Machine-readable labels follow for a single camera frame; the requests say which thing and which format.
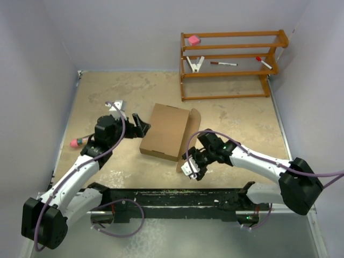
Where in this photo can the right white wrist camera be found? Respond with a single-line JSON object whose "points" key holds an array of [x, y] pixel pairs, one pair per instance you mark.
{"points": [[190, 168]]}

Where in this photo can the brown-capped white marker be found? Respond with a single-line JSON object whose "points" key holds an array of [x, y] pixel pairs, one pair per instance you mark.
{"points": [[223, 63]]}

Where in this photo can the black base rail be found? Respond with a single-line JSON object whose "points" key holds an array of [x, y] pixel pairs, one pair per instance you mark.
{"points": [[225, 204]]}

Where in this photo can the pink eraser block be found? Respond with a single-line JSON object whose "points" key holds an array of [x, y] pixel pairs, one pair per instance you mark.
{"points": [[194, 40]]}

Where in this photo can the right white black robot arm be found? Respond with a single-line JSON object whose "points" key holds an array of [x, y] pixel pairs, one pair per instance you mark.
{"points": [[294, 182]]}

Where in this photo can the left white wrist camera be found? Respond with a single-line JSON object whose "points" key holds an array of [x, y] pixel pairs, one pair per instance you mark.
{"points": [[116, 108]]}

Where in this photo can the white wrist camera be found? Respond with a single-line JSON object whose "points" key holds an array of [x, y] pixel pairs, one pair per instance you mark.
{"points": [[190, 168], [116, 108]]}

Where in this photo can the red-capped white marker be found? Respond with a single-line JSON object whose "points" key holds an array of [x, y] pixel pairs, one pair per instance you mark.
{"points": [[264, 63]]}

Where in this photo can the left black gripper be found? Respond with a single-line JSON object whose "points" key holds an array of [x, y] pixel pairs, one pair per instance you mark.
{"points": [[135, 131]]}

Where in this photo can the aluminium extrusion frame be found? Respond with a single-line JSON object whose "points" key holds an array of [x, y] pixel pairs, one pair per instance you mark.
{"points": [[259, 123]]}

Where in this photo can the white clamp tool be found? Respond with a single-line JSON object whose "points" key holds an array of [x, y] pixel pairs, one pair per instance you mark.
{"points": [[195, 67]]}

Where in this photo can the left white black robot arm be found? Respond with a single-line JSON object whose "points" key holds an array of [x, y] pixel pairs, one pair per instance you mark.
{"points": [[45, 220]]}

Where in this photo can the brown cardboard box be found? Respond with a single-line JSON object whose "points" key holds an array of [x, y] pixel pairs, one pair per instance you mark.
{"points": [[170, 132]]}

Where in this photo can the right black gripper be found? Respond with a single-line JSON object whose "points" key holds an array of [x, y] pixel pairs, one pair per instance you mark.
{"points": [[194, 152]]}

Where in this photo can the small pink green object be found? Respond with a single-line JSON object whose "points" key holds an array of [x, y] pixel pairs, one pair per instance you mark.
{"points": [[78, 142]]}

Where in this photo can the wooden three-tier rack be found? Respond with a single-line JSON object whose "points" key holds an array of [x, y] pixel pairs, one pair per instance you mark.
{"points": [[247, 63]]}

